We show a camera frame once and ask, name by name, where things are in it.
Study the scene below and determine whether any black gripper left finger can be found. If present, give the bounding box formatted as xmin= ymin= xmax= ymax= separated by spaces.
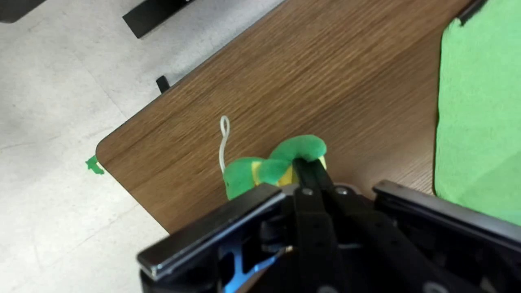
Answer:
xmin=292 ymin=156 xmax=349 ymax=293

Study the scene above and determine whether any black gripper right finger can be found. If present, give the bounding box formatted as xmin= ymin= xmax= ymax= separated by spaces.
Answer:
xmin=307 ymin=157 xmax=469 ymax=293

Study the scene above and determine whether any green tape piece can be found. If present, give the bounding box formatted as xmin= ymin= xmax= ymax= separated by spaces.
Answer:
xmin=85 ymin=154 xmax=106 ymax=175

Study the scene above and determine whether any green cloth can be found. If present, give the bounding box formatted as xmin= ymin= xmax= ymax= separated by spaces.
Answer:
xmin=432 ymin=0 xmax=521 ymax=226

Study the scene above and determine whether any green plush toy with string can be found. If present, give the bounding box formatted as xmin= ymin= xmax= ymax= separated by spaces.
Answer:
xmin=219 ymin=114 xmax=331 ymax=201

